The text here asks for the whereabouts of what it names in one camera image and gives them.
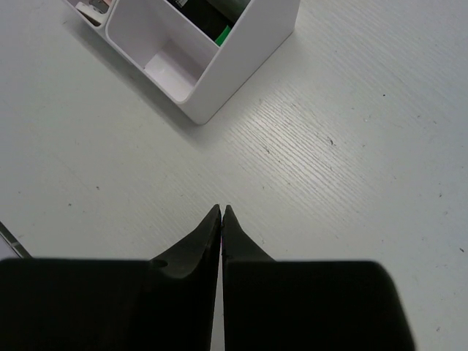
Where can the left white organizer bin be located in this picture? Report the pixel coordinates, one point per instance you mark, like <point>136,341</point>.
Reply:
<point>72,3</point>

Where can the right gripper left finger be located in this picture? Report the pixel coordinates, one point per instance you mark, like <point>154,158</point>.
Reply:
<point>165,303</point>

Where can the white organizer bin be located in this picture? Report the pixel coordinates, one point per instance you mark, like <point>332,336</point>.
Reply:
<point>72,3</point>
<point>197,73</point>

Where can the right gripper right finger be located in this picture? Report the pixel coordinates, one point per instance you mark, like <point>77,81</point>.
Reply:
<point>306,305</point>

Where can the green highlighter marker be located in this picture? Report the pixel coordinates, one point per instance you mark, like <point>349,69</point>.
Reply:
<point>214,18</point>

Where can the right white organizer bin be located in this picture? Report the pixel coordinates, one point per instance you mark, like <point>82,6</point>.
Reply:
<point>197,73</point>

